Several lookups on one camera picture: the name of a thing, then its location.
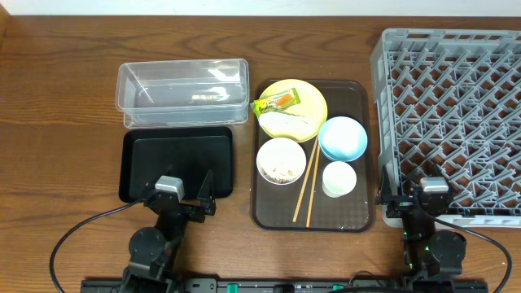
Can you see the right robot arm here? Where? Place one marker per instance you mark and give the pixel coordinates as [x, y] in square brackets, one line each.
[434, 256]

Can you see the wooden chopstick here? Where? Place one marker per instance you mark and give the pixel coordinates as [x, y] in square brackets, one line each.
[304, 183]
[313, 185]

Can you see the clear plastic waste bin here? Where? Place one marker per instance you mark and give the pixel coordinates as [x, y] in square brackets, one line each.
[180, 93]

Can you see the light blue bowl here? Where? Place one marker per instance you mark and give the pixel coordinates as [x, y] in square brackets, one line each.
[342, 138]

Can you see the green orange snack wrapper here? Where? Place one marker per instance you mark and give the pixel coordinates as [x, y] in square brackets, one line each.
[276, 102]

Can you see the brown serving tray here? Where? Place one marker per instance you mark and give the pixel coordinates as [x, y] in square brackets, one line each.
[273, 206]

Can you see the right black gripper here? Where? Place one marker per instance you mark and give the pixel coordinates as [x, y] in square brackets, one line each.
[407, 203]

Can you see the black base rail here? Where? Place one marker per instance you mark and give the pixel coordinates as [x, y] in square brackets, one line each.
[201, 285]

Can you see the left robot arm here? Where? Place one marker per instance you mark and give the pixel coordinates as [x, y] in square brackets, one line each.
[153, 249]

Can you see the yellow plate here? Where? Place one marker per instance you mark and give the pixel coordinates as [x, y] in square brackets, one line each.
[313, 106]

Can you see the white bowl with food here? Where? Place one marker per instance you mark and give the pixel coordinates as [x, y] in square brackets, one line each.
[281, 161]

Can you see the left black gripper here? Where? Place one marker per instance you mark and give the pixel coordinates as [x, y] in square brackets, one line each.
[184, 208]

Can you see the grey dishwasher rack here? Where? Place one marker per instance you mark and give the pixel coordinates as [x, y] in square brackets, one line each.
[452, 98]

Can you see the black plastic tray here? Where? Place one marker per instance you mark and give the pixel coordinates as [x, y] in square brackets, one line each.
[191, 152]

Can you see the white cup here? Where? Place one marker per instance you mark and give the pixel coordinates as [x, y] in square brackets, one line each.
[338, 179]

